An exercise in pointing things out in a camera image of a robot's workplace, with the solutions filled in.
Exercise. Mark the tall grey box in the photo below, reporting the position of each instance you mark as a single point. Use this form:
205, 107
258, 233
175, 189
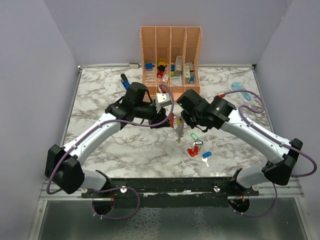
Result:
178, 66

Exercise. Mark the green key tag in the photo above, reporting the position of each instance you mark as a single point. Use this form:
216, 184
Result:
194, 136

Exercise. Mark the white red box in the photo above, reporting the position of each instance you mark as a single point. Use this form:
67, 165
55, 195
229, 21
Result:
189, 71

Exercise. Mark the peach desk organizer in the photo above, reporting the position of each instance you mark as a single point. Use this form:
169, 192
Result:
170, 55

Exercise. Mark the yellow block in organizer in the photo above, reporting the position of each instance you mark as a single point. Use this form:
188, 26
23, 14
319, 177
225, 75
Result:
161, 63

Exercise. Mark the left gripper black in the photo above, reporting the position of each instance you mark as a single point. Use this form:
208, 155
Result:
158, 117

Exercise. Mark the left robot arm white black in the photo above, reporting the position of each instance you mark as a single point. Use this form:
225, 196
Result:
64, 163

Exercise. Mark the blue key tag with key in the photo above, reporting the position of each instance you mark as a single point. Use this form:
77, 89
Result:
205, 157

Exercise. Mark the black red stamp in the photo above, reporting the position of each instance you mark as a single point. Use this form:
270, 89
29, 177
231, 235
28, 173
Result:
160, 70

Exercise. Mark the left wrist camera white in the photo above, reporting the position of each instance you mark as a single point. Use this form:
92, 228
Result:
162, 100

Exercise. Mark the blue cylinder in organizer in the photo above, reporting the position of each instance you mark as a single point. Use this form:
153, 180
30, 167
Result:
191, 80

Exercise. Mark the yellow key tag with key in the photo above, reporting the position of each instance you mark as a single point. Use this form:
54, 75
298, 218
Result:
179, 121

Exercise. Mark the blue cube in organizer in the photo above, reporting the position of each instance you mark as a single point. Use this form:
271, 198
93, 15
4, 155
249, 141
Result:
149, 66

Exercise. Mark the blue black stapler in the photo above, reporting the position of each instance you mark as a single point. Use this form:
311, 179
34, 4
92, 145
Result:
124, 80

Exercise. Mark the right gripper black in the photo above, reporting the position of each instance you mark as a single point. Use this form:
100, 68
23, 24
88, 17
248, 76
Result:
187, 119

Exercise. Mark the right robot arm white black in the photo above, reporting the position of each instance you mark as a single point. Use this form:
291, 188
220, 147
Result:
281, 153

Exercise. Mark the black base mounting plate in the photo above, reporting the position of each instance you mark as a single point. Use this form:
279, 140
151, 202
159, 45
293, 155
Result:
172, 192

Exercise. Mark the aluminium frame rail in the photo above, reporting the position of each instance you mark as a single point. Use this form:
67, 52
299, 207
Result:
265, 190

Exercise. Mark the white plug on rail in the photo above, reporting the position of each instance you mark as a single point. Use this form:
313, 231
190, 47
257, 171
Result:
134, 65

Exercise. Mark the packaged blue toothbrush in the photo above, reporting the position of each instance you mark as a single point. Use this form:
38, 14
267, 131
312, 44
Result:
241, 93

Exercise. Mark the metal key holder red handle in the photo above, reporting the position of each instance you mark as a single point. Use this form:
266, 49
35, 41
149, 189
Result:
179, 130

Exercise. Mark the red key tag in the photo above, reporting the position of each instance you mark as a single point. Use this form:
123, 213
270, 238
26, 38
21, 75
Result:
193, 151

